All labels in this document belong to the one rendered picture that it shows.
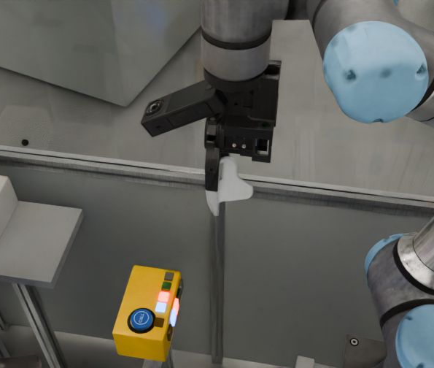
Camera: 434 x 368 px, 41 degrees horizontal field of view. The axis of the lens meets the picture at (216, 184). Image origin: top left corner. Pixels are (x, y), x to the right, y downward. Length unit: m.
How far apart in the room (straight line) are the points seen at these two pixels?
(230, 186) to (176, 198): 0.82
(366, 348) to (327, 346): 0.90
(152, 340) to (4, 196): 0.65
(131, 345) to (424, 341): 0.54
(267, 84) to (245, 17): 0.10
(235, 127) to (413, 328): 0.45
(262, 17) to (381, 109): 0.17
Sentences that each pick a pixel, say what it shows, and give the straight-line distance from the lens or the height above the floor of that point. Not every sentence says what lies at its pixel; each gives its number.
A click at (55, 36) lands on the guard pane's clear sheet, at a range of 1.32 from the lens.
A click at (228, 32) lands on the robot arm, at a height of 1.74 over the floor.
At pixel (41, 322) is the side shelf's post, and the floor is 0.45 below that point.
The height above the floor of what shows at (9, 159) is 0.99.
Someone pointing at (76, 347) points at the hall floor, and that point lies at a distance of 2.38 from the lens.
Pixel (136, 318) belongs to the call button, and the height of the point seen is 1.08.
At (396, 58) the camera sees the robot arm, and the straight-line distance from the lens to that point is 0.47.
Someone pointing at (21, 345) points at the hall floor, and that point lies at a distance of 2.44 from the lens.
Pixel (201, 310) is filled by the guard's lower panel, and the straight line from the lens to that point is 1.98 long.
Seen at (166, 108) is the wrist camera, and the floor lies 1.62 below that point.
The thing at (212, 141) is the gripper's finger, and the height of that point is 1.60.
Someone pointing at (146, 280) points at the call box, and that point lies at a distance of 1.20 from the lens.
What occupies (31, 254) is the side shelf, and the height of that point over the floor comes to 0.86.
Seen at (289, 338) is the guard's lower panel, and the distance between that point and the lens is 2.06.
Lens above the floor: 2.06
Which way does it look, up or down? 47 degrees down
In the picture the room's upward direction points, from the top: straight up
